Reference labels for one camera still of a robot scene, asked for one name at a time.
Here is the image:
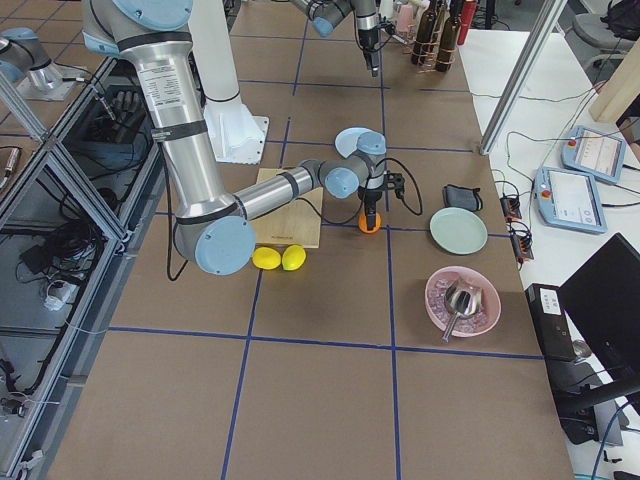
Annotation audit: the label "wooden cutting board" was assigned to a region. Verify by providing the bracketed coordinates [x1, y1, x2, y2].
[251, 187, 324, 249]

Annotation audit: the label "lower teach pendant tablet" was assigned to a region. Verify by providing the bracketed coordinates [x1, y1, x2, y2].
[534, 167, 607, 234]

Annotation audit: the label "clear plastic ice cubes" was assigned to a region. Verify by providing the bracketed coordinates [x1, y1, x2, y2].
[427, 277, 489, 338]

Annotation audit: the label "copper wire bottle rack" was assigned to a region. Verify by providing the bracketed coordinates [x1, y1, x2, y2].
[380, 1, 461, 73]

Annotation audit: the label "dark grey folded cloth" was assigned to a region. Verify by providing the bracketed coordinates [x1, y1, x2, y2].
[443, 184, 483, 212]

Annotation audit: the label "teach pendant tablet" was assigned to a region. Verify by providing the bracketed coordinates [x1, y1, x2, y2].
[534, 167, 607, 234]
[561, 125, 625, 185]

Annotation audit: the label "pink cup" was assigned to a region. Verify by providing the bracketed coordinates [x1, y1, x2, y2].
[396, 4, 414, 37]

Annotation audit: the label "lower dark wine bottle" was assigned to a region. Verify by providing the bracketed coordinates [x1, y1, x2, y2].
[435, 0, 464, 73]

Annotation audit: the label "pink bowl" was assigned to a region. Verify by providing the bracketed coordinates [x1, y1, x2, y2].
[425, 266, 501, 342]

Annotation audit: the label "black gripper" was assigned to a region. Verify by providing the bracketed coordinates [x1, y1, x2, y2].
[357, 164, 405, 230]
[355, 14, 396, 77]

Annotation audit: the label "upper dark wine bottle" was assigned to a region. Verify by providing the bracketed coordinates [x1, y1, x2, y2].
[411, 1, 446, 67]

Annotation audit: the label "orange fruit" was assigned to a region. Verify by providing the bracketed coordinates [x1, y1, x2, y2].
[358, 213, 382, 234]

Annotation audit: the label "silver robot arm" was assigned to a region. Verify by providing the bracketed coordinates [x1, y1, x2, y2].
[82, 1, 391, 275]
[292, 0, 396, 77]

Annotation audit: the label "upper yellow lemon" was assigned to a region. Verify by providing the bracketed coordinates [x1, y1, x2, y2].
[281, 245, 307, 271]

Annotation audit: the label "metal ice scoop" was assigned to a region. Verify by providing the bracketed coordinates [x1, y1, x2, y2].
[441, 278, 483, 343]

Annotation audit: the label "aluminium frame post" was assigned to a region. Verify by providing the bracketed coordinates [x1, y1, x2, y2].
[479, 0, 568, 155]

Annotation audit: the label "mint green plate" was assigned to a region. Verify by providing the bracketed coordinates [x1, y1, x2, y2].
[429, 207, 488, 255]

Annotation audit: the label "red bottle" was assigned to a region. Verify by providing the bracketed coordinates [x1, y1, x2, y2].
[457, 0, 479, 46]

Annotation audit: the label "black desktop computer box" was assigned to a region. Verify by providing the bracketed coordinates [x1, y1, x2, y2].
[525, 283, 576, 362]

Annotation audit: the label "dark wine bottle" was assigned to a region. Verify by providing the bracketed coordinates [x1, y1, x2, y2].
[411, 1, 446, 67]
[435, 0, 464, 73]

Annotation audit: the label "light blue plate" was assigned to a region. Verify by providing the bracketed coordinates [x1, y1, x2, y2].
[334, 127, 386, 158]

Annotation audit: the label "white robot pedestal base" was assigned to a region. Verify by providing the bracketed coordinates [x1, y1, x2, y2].
[189, 0, 269, 165]

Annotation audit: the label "orange black electronics module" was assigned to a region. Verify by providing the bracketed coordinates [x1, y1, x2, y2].
[500, 195, 522, 222]

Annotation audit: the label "yellow lemon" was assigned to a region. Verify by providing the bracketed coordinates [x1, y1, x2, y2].
[281, 245, 307, 271]
[252, 246, 281, 270]

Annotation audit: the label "black computer monitor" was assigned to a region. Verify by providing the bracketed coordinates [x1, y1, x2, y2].
[559, 233, 639, 379]

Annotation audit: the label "lower yellow lemon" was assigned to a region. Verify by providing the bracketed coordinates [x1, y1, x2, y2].
[252, 246, 281, 270]

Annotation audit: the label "upper teach pendant tablet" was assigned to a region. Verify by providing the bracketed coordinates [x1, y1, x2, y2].
[561, 125, 625, 185]

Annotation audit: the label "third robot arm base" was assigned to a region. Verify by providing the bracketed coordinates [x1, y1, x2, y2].
[1, 27, 75, 101]

